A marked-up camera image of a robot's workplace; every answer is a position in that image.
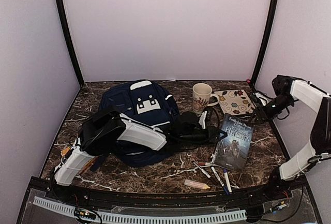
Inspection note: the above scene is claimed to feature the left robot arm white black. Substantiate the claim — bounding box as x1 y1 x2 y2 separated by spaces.
50 106 227 201

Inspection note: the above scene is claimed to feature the blue cap white marker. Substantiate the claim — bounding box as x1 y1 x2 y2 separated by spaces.
223 169 232 193

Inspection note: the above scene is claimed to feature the black cap white marker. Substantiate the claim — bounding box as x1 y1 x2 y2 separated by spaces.
192 161 210 179

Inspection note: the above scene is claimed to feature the black frame post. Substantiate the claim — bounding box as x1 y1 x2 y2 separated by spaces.
250 0 278 85
55 0 85 87

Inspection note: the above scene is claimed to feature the orange Treehouse book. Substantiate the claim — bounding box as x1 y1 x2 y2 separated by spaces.
59 146 95 176

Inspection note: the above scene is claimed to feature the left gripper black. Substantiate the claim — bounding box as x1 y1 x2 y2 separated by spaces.
180 125 228 144

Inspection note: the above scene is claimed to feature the cream floral ceramic mug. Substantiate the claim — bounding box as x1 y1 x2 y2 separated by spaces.
192 83 220 115

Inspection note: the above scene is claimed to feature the left black frame post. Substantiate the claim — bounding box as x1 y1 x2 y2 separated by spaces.
55 0 85 87

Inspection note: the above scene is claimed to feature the black front rail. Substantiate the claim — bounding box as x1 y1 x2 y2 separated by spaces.
27 176 308 209

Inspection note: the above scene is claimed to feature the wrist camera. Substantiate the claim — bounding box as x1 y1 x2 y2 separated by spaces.
250 92 269 106
199 110 210 129

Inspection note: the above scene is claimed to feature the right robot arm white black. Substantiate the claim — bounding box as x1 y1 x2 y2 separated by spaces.
248 75 330 200

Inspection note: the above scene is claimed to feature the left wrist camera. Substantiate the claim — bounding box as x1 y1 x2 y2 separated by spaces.
199 110 210 129

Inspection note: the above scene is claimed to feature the white slotted cable duct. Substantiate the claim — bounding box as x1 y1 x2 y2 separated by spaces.
33 196 247 223

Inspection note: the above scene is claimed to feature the black white marker middle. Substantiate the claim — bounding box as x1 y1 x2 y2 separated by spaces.
211 166 224 187

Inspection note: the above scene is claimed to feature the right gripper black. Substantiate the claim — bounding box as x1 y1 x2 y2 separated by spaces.
248 95 294 125

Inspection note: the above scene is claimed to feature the yellow tip highlighter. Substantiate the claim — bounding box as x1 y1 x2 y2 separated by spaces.
184 180 210 190

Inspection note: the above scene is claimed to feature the red cap white marker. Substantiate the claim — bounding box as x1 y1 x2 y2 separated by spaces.
198 162 214 167

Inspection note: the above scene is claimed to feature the Wuthering Heights blue book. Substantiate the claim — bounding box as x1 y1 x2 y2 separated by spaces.
211 113 253 173

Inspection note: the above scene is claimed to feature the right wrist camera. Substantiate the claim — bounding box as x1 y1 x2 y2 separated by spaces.
250 92 269 106

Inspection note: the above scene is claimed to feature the right black frame post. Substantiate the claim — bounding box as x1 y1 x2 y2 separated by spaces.
250 0 278 85

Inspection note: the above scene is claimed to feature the navy blue student backpack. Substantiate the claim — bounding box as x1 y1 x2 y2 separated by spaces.
98 80 179 168

